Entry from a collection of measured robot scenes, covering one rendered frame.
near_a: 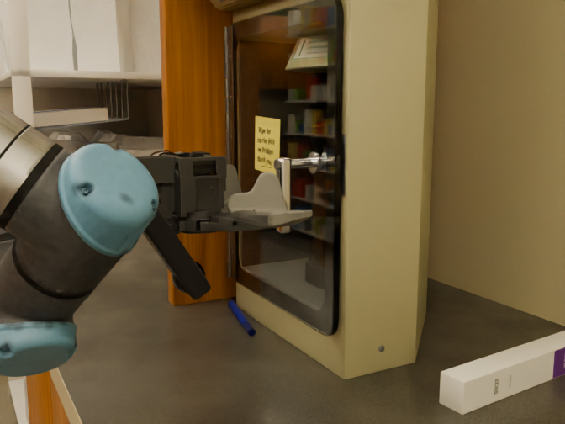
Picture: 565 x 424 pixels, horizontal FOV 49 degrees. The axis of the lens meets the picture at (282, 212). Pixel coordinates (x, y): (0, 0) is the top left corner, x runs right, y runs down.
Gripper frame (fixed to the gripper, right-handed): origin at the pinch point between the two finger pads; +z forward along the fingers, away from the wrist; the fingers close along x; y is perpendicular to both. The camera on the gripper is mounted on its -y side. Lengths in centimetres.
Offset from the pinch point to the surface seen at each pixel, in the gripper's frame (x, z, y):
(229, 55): 25.4, 4.4, 20.1
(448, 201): 24, 49, -5
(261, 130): 14.5, 4.4, 9.0
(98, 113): 116, 4, 10
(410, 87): -5.4, 14.3, 14.6
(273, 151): 10.7, 4.4, 6.3
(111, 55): 122, 10, 27
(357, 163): -5.4, 6.9, 5.9
